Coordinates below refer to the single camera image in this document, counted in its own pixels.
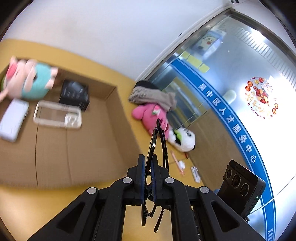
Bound black sunglasses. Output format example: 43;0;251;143
140;118;170;233

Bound white clear phone case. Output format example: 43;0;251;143
33;100;82;129

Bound small white packet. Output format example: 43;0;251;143
191;166;201;183

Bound blue banner with characters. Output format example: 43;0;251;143
171;58;276;240

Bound orange white pen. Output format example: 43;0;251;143
171;151;185;176

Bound brown cardboard box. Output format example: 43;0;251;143
1;57;140;188

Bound white panda plush toy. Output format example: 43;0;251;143
168;128;196;153

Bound black small box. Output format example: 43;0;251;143
59;79;90;111

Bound white rectangular box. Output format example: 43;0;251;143
0;99;29;143

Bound grey beige cloth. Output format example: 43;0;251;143
128;80;177;112

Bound red festive window sticker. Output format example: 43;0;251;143
245;76;279;120

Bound pink pig plush toy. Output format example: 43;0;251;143
1;56;59;101

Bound yellow sticky notes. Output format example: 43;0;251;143
179;51;210;73

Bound cartoon poster on glass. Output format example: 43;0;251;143
192;30;226;60

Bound black camera box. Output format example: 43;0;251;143
217;160;266;222

